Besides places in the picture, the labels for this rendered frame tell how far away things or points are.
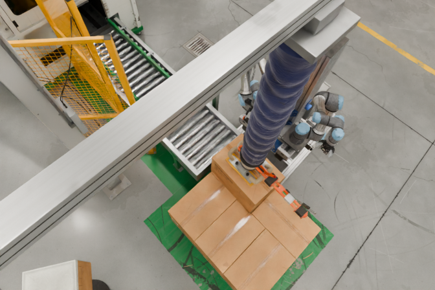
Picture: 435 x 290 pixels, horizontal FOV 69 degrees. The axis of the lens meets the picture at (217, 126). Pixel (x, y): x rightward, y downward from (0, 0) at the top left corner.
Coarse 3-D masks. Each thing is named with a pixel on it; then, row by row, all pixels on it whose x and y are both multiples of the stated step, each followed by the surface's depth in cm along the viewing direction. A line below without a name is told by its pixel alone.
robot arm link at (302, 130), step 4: (300, 124) 289; (304, 124) 289; (296, 128) 289; (300, 128) 287; (304, 128) 287; (308, 128) 287; (296, 132) 290; (300, 132) 286; (304, 132) 285; (308, 132) 287; (296, 136) 294; (300, 136) 291; (304, 136) 289; (308, 136) 288
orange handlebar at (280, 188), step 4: (256, 168) 277; (264, 168) 277; (260, 172) 276; (268, 172) 276; (264, 176) 274; (280, 184) 272; (276, 188) 269; (280, 188) 270; (284, 188) 270; (280, 192) 268; (284, 196) 267; (292, 204) 265; (296, 204) 265; (304, 216) 261
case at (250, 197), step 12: (228, 144) 312; (216, 156) 306; (228, 156) 307; (216, 168) 317; (228, 168) 301; (276, 168) 303; (228, 180) 310; (240, 180) 297; (240, 192) 302; (252, 192) 292; (264, 192) 293; (252, 204) 293
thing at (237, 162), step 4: (236, 156) 294; (228, 160) 292; (236, 160) 291; (232, 164) 290; (236, 164) 289; (236, 168) 288; (240, 172) 287; (248, 172) 287; (244, 176) 285; (248, 176) 285; (252, 176) 286; (244, 180) 285; (248, 180) 284; (248, 184) 284; (252, 184) 283
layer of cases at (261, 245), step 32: (192, 192) 330; (224, 192) 332; (192, 224) 316; (224, 224) 318; (256, 224) 319; (288, 224) 320; (224, 256) 305; (256, 256) 306; (288, 256) 307; (256, 288) 294
